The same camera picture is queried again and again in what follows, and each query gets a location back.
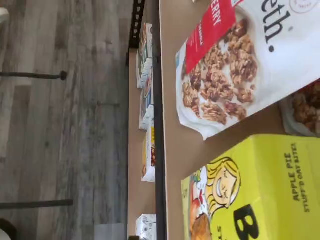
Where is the green Bobo's apple pie box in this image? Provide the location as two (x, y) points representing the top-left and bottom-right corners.
(180, 134), (320, 240)

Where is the blue white food box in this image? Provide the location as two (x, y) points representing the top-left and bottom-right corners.
(138, 87), (155, 131)

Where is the yellow white granola box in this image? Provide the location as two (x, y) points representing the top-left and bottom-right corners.
(141, 125), (157, 183)

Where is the green white food box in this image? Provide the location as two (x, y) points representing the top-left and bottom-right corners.
(141, 23), (154, 54)
(136, 49), (154, 89)

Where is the black metal shelving unit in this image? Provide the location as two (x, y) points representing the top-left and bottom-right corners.
(125, 0), (320, 240)

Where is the red label granola bag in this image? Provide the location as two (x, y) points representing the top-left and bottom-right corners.
(175, 0), (320, 141)
(278, 79), (320, 138)

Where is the black metal leg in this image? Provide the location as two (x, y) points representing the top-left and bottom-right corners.
(0, 70), (68, 81)
(0, 199), (74, 210)

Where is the white rounded object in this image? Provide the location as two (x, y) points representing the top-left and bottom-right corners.
(0, 7), (11, 25)

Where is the dark round object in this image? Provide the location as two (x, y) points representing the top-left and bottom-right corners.
(0, 217), (18, 240)

